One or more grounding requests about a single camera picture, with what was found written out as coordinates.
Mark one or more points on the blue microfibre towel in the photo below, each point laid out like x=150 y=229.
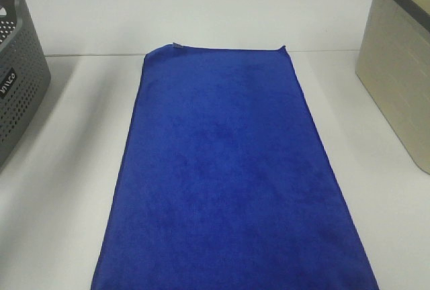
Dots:
x=225 y=183

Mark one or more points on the grey perforated plastic basket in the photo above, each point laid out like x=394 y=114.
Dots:
x=25 y=76

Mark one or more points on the beige plastic bin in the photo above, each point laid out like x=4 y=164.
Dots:
x=393 y=66

